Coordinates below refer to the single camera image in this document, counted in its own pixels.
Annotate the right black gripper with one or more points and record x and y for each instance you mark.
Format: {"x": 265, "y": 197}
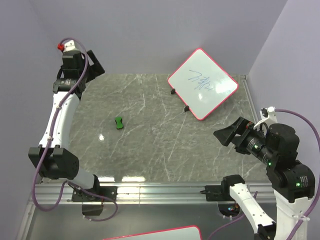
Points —
{"x": 225, "y": 134}

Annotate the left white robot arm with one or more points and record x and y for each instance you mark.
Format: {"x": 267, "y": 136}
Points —
{"x": 52, "y": 157}

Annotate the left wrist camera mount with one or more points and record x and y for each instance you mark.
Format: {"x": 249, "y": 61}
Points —
{"x": 68, "y": 46}

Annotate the aluminium mounting rail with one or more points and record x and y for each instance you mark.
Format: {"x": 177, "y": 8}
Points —
{"x": 140, "y": 193}

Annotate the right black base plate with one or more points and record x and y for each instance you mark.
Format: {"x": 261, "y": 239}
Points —
{"x": 217, "y": 193}

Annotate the pink framed whiteboard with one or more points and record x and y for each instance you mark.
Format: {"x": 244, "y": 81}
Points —
{"x": 191, "y": 232}
{"x": 202, "y": 84}

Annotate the black wire board stand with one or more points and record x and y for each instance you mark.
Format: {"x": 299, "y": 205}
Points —
{"x": 186, "y": 108}

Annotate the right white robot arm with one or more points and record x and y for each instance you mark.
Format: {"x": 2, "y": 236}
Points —
{"x": 293, "y": 183}

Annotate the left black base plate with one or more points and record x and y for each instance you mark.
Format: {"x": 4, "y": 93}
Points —
{"x": 104, "y": 194}

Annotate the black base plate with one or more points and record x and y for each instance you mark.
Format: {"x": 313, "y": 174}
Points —
{"x": 217, "y": 193}
{"x": 104, "y": 194}

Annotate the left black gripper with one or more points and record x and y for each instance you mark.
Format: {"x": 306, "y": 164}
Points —
{"x": 95, "y": 69}

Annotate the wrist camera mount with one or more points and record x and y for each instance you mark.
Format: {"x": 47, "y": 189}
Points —
{"x": 68, "y": 46}
{"x": 267, "y": 115}

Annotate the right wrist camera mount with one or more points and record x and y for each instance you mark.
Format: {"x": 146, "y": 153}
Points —
{"x": 267, "y": 115}

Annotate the green whiteboard eraser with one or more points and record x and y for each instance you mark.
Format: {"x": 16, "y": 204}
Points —
{"x": 119, "y": 122}

